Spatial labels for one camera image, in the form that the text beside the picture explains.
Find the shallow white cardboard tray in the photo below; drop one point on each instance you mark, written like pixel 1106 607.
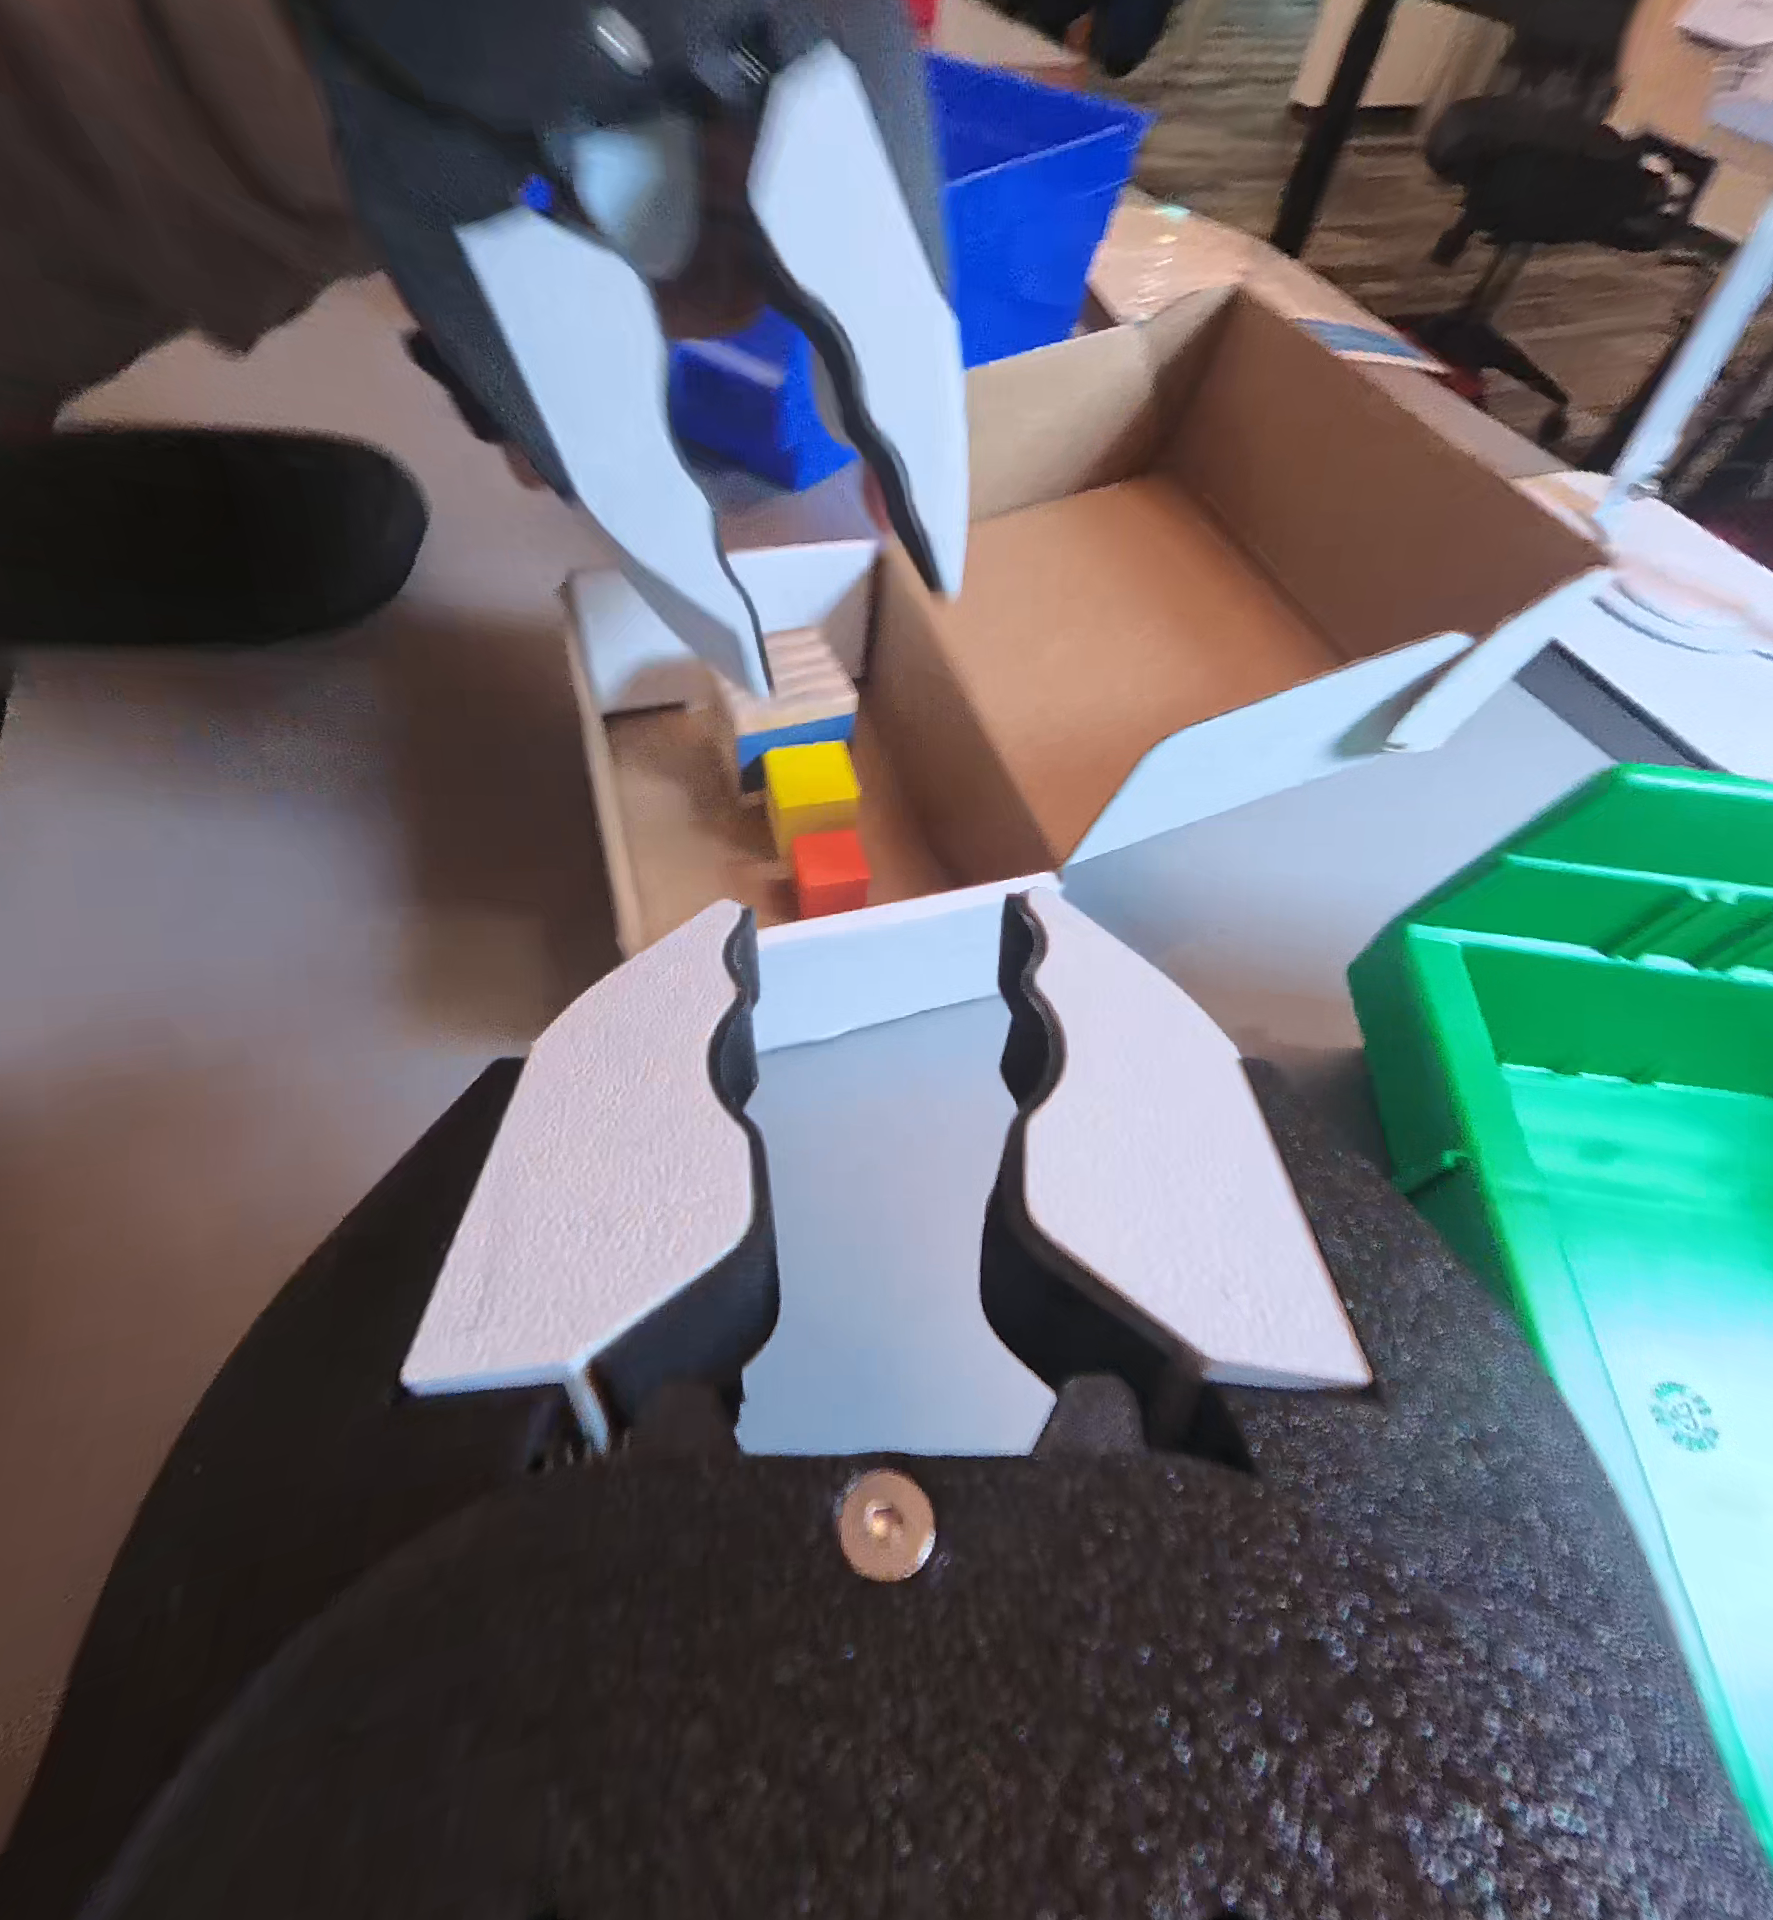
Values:
pixel 661 848

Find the black rounded object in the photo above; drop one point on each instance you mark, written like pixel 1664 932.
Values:
pixel 152 525

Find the dark brown cloth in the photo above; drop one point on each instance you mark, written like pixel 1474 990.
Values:
pixel 107 149

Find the yellow wooden cube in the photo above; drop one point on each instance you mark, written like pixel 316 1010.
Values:
pixel 812 790

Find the large blue plastic bin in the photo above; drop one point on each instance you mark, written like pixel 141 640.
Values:
pixel 1035 224

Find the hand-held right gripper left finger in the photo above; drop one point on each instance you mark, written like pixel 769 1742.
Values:
pixel 600 1200

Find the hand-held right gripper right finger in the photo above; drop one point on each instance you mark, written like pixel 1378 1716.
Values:
pixel 1186 1200

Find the blue wooden cube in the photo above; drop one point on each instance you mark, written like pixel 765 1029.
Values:
pixel 792 745

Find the white folding stand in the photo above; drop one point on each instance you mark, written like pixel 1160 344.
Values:
pixel 1727 323

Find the black office chair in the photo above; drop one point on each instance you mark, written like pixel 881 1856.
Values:
pixel 1547 166

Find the row of plain wooden blocks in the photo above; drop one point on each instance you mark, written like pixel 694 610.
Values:
pixel 814 667

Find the brown cardboard box white flaps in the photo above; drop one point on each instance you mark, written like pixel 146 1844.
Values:
pixel 1157 646

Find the small blue block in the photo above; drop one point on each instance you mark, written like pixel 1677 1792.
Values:
pixel 743 405

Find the green plastic bin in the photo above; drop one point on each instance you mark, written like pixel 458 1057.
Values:
pixel 1650 1200

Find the black table leg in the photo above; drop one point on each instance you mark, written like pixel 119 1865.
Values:
pixel 1328 121

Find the red wooden cube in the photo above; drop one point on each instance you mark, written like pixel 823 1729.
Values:
pixel 829 874

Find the white table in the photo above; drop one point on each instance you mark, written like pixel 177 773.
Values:
pixel 1772 76

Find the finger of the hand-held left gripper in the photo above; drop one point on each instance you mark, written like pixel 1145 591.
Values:
pixel 864 283
pixel 600 405

